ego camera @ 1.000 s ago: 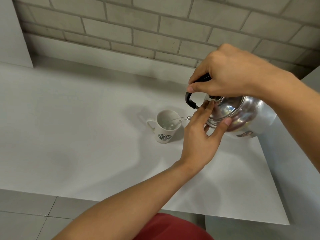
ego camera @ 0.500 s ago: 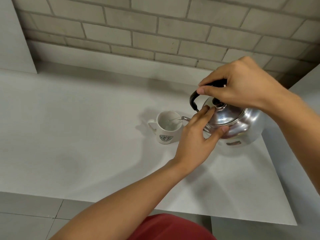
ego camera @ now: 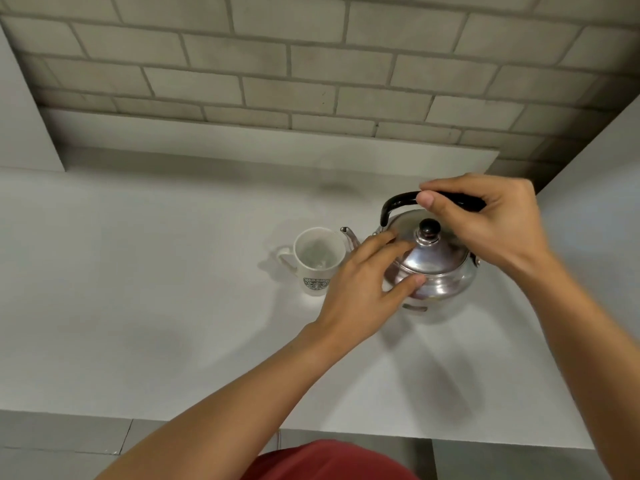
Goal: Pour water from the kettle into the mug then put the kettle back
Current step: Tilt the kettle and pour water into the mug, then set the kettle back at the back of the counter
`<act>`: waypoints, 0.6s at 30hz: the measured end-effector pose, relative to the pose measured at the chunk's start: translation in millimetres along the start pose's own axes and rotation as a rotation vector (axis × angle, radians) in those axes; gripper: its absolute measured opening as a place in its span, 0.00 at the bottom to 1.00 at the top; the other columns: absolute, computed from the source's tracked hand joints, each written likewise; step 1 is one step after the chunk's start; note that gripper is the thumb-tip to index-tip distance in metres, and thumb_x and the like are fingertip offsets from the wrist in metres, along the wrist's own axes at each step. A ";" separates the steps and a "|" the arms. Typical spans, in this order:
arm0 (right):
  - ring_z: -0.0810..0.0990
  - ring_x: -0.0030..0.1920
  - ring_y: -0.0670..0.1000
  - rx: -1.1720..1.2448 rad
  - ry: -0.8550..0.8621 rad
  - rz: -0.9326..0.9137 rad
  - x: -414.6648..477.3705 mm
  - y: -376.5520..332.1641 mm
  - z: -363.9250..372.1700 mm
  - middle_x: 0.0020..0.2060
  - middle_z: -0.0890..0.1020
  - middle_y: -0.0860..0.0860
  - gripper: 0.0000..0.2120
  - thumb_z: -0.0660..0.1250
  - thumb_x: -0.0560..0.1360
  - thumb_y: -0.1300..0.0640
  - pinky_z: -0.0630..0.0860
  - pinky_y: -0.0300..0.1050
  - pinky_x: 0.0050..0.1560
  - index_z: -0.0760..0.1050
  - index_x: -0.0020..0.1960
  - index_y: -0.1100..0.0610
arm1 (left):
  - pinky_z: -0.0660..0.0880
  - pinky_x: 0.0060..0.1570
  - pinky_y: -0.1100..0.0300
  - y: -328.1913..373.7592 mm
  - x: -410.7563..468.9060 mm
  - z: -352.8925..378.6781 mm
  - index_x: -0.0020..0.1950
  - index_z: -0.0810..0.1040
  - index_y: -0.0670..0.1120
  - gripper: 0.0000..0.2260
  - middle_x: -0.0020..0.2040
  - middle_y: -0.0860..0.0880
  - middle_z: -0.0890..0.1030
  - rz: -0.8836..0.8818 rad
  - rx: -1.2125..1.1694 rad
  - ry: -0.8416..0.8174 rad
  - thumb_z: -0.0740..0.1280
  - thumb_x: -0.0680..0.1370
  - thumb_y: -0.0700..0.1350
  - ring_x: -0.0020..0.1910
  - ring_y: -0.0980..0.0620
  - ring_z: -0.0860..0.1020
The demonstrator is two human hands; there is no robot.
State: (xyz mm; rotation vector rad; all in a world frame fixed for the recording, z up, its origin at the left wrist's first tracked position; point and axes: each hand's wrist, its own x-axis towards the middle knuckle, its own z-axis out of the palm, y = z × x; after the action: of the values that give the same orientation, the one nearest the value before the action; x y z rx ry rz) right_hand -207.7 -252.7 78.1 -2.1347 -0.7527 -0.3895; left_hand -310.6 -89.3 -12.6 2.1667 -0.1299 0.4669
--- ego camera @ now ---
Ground person's right forearm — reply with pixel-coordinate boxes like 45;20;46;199
510;251;640;480

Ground person's left forearm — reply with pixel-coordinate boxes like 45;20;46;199
94;322;352;480

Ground white mug with dark emblem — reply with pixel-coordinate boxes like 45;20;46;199
276;227;348;297

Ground steel kettle with black handle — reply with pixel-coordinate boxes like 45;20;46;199
341;191;487;316

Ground person's red shirt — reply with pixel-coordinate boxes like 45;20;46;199
240;440;421;480

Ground person's left hand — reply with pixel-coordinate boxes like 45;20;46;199
299;230;427;366

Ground steel kettle lid black knob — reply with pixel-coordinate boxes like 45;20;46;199
384;209;471;276

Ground person's right hand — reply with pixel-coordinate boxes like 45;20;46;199
415;173;554;278

